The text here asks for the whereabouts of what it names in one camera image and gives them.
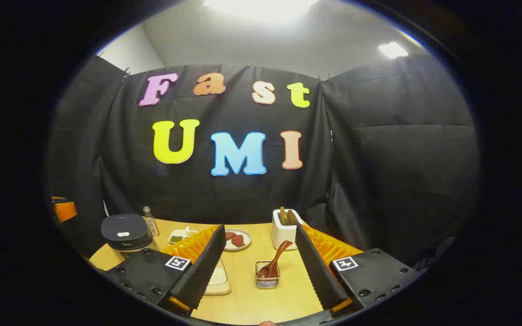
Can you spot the ceiling light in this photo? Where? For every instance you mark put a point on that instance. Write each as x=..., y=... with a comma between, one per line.
x=261, y=7
x=393, y=50

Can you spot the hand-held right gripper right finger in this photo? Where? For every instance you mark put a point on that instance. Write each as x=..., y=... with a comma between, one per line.
x=317, y=271

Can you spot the reddish brown meat piece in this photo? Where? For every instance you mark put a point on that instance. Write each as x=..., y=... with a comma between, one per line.
x=230, y=235
x=238, y=241

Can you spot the dark grey rice cooker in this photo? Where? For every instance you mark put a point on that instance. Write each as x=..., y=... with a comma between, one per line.
x=125, y=233

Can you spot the cream rice tray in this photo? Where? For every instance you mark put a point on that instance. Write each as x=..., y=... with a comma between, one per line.
x=220, y=290

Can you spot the round white plate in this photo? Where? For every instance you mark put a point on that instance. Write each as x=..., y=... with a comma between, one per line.
x=245, y=234

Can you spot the white utensil holder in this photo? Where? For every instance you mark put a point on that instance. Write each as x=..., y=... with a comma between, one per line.
x=283, y=237

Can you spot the brown wooden spoon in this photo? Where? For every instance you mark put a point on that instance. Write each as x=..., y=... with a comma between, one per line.
x=270, y=268

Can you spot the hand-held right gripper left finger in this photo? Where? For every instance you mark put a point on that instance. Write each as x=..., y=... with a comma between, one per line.
x=206, y=267

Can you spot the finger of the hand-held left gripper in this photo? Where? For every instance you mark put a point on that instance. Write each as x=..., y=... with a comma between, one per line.
x=65, y=211

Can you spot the black backdrop cloth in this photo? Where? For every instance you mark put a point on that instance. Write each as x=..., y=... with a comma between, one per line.
x=356, y=158

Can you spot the small clear glass bottle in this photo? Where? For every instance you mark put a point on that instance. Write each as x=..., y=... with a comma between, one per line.
x=152, y=224

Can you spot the white divided grain dish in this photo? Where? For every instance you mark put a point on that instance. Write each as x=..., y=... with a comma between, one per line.
x=180, y=236

